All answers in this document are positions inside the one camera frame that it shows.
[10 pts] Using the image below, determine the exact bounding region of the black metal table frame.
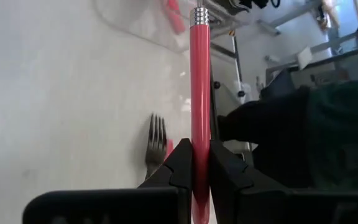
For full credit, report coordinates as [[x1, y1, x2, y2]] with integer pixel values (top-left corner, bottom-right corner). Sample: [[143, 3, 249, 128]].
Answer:
[[209, 58, 222, 141]]

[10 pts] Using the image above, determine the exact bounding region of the grey metal stand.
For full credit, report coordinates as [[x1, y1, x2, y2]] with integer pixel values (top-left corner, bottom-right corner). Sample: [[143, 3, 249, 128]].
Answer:
[[209, 27, 248, 100]]

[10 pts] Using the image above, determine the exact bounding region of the red handled silver fork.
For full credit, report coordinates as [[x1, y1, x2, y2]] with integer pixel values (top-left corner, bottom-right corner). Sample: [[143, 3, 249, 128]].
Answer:
[[189, 0, 212, 224]]

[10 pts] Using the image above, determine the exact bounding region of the clear plastic bin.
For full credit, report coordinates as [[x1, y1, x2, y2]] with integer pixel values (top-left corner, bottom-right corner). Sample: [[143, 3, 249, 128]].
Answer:
[[91, 0, 229, 54]]

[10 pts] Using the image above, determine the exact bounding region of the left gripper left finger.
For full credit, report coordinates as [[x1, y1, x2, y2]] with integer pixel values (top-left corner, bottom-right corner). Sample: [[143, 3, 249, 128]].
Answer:
[[22, 138, 194, 224]]

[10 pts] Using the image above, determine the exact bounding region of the pink-handled utensil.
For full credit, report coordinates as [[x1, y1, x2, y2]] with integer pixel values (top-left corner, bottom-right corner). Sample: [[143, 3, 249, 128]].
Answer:
[[144, 113, 168, 182]]

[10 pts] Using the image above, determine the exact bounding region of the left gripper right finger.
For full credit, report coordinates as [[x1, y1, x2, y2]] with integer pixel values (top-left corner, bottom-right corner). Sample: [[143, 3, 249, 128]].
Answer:
[[209, 139, 358, 224]]

